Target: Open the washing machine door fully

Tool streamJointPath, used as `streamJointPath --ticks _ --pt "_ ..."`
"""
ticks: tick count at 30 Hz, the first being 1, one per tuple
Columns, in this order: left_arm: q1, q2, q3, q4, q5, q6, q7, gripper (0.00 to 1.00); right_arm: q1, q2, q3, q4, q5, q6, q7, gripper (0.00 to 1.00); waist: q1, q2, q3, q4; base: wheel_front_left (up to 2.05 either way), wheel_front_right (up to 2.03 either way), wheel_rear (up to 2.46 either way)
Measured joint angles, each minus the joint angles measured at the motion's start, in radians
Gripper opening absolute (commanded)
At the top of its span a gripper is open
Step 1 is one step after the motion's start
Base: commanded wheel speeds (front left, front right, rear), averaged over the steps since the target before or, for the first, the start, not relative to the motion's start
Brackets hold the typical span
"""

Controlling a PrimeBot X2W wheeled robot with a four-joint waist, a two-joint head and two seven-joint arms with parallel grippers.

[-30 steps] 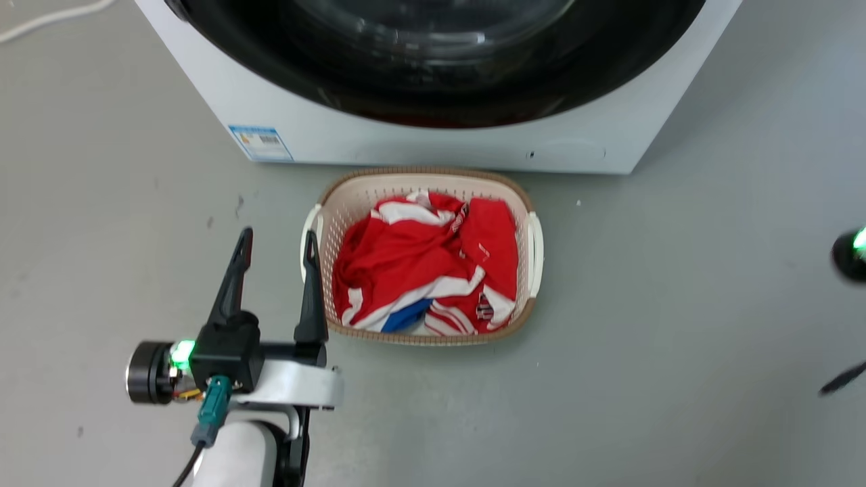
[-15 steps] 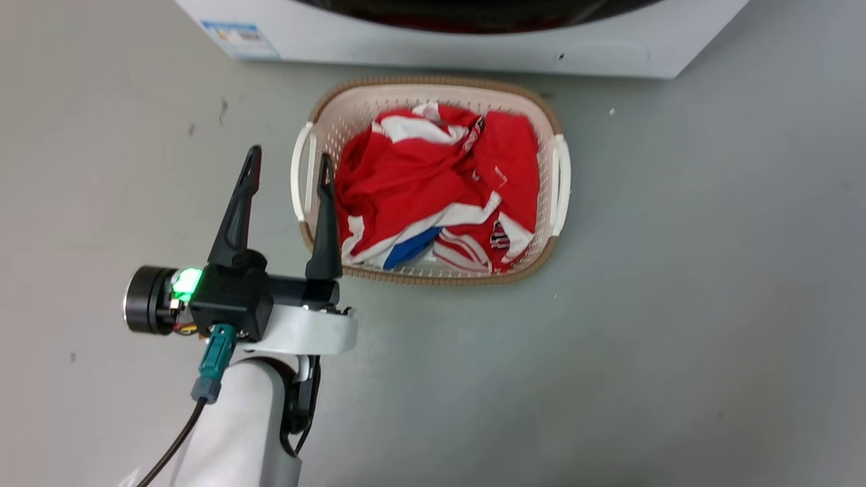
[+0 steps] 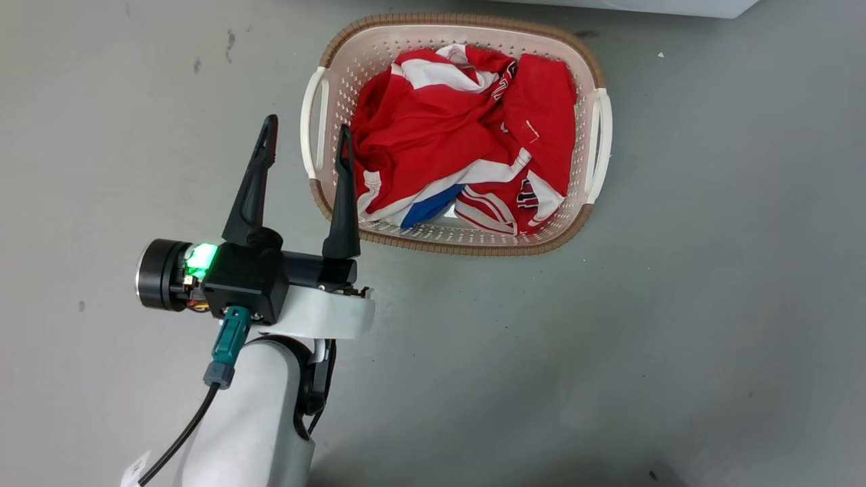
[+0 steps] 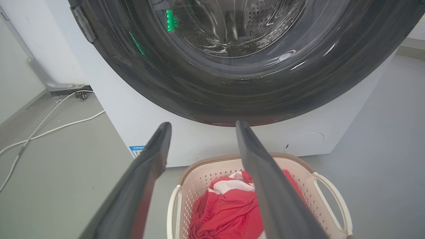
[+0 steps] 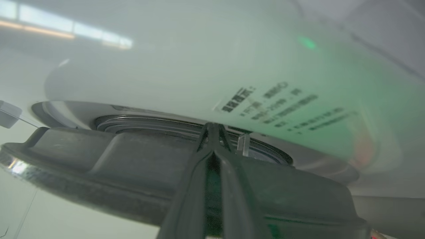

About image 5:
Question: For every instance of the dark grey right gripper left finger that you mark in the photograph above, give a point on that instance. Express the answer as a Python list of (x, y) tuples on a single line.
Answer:
[(191, 192)]

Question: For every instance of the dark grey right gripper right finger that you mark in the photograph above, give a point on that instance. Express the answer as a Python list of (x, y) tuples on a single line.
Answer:
[(237, 199)]

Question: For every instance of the dark grey washing machine door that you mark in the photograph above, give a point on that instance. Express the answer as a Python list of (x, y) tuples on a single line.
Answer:
[(116, 169)]

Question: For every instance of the silver metal door latch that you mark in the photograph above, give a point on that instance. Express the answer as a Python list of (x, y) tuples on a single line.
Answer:
[(243, 145)]

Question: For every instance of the white washing machine body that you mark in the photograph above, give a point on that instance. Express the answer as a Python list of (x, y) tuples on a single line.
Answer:
[(186, 66)]

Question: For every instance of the printed black text label sticker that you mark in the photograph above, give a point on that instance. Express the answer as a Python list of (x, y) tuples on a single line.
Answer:
[(282, 106)]

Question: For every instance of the small grey plastic block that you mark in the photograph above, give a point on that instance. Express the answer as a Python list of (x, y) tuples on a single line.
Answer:
[(8, 114)]

